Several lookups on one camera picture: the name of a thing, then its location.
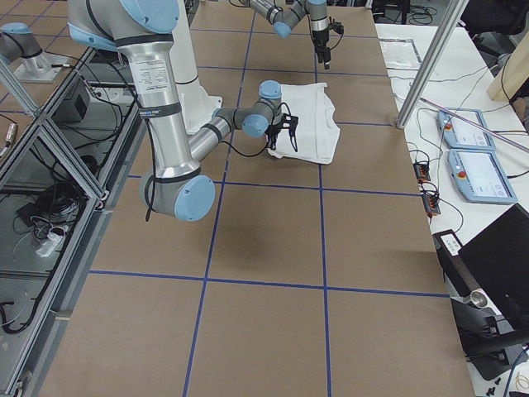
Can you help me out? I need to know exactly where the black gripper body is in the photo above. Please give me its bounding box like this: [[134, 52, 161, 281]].
[[310, 18, 344, 54], [266, 113, 298, 145]]

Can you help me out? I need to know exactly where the white long-sleeve printed shirt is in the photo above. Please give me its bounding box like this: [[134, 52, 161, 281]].
[[268, 82, 340, 165]]

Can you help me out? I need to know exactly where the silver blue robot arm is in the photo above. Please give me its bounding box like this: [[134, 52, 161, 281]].
[[240, 0, 345, 69], [68, 1, 298, 222]]

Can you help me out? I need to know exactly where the orange black circuit board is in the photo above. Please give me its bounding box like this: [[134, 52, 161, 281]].
[[413, 162, 431, 183]]

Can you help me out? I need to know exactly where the upper blue teach pendant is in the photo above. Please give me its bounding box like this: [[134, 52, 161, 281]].
[[437, 108, 496, 151]]

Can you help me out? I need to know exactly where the blue teach pendant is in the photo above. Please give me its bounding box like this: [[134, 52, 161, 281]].
[[437, 108, 496, 151], [448, 149, 517, 204]]

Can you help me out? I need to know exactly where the lower blue teach pendant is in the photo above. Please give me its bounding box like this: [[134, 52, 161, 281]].
[[448, 149, 517, 204]]

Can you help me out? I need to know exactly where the black power adapter with label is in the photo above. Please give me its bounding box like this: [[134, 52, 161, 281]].
[[432, 229, 479, 296]]

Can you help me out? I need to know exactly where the black laptop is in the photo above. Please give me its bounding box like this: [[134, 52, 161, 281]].
[[459, 203, 528, 329]]

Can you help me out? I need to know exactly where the white camera mast with base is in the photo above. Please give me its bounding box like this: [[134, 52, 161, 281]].
[[169, 0, 222, 135]]

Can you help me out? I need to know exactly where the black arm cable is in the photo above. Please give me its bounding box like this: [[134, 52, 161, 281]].
[[144, 101, 298, 222]]

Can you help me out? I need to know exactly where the aluminium frame post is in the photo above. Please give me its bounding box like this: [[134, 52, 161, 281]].
[[396, 0, 469, 129]]

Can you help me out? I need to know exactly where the black camera stand bracket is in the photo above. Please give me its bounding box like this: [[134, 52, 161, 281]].
[[450, 299, 528, 380]]

